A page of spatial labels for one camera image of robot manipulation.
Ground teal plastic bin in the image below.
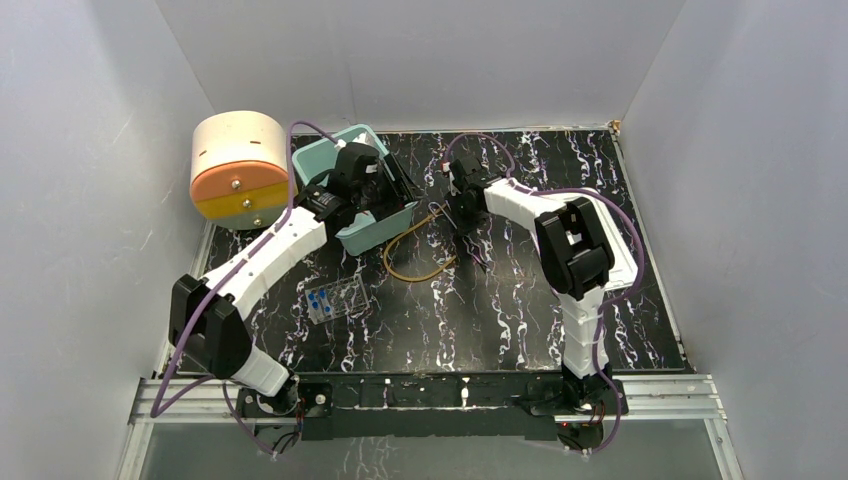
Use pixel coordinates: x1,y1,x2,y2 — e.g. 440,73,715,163
292,138,423,255

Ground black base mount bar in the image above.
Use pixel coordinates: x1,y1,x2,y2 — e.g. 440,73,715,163
236,370,629,448

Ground blue capped tube in rack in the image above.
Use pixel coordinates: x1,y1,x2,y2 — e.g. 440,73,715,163
307,293,323,324

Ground clear test tube rack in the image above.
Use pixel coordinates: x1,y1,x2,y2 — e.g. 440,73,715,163
305,274,370,324

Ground tan rubber band loop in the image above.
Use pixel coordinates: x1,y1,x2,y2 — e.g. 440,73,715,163
381,202,457,284

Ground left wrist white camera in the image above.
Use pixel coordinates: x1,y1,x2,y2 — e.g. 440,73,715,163
332,124,387,154

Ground aluminium frame rail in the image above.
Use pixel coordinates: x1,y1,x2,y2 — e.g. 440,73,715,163
130,372,727,423

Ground white plastic bin lid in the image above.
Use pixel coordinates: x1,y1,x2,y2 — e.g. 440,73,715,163
583,188,639,292

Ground white orange yellow cylinder device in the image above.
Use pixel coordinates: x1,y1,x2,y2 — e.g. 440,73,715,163
189,110,290,230

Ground metal tongs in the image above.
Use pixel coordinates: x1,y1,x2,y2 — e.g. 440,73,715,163
441,203,491,273

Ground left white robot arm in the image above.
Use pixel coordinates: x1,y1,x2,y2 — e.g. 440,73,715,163
169,141,420,416

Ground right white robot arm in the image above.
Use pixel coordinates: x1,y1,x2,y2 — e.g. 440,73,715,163
442,157,615,414

